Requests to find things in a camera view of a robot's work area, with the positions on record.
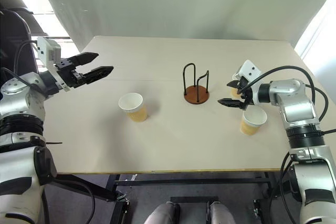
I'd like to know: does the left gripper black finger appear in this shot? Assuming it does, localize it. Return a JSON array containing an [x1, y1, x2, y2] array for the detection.
[[68, 52, 100, 67], [82, 65, 114, 84]]

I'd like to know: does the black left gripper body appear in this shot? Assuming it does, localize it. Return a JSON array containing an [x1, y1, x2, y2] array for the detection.
[[54, 58, 86, 89]]

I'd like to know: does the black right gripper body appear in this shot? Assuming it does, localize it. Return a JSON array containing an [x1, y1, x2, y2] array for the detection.
[[237, 76, 255, 111]]

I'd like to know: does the yellow white paper cup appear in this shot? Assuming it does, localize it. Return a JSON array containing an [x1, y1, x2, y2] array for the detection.
[[118, 92, 149, 123], [230, 87, 243, 99], [240, 108, 268, 136]]

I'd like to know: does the black office chair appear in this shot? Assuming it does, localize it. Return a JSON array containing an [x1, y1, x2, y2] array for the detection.
[[0, 8, 40, 79]]

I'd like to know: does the white backdrop sheet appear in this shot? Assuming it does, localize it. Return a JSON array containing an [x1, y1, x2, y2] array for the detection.
[[33, 0, 336, 55]]

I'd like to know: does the grey right robot leg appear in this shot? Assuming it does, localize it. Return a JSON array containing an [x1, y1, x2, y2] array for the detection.
[[207, 201, 236, 224]]

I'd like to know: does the grey robot leg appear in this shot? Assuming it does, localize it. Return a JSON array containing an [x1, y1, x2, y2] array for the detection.
[[144, 201, 181, 224], [207, 201, 236, 224]]

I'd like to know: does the grey left robot leg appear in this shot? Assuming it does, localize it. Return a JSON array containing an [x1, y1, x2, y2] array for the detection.
[[144, 201, 181, 224]]

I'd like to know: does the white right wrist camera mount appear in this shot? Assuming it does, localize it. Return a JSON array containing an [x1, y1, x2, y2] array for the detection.
[[233, 59, 262, 83]]

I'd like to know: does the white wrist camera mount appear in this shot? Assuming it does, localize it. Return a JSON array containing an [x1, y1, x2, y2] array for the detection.
[[36, 36, 72, 93], [233, 59, 262, 83]]

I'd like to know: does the brown wire cup holder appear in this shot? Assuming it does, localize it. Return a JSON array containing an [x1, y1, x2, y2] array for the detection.
[[182, 62, 211, 105]]

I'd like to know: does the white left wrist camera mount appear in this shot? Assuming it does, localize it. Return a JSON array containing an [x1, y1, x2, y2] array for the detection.
[[36, 36, 72, 93]]

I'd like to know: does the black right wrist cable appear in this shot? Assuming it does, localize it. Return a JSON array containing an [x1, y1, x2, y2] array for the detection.
[[245, 65, 336, 135]]

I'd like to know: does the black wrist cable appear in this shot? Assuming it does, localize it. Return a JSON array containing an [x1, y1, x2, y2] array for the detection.
[[0, 39, 40, 88], [245, 65, 336, 135]]

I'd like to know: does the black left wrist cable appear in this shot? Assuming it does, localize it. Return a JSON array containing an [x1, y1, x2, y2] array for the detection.
[[0, 39, 40, 88]]

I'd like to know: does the black right elbow cable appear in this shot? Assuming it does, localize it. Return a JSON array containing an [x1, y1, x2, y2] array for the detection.
[[279, 152, 299, 209]]

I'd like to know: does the black elbow cable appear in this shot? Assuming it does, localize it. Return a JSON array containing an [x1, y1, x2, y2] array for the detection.
[[54, 178, 96, 224], [279, 152, 299, 209]]

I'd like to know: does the black metal table frame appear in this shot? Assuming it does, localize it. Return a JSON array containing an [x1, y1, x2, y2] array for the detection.
[[54, 172, 283, 224]]

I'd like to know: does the black left elbow cable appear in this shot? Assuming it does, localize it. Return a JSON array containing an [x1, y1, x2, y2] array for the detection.
[[54, 178, 96, 224]]

